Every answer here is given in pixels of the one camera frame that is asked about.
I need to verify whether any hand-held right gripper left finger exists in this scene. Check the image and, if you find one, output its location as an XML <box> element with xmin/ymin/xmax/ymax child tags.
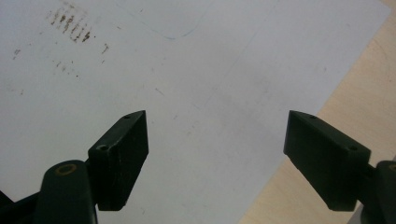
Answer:
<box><xmin>87</xmin><ymin>109</ymin><xmax>149</xmax><ymax>212</ymax></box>

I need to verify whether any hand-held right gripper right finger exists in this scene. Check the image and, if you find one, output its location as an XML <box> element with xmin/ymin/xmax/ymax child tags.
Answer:
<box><xmin>282</xmin><ymin>109</ymin><xmax>373</xmax><ymax>213</ymax></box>

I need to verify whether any white mat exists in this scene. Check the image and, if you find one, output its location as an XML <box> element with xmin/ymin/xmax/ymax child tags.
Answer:
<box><xmin>0</xmin><ymin>0</ymin><xmax>392</xmax><ymax>224</ymax></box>

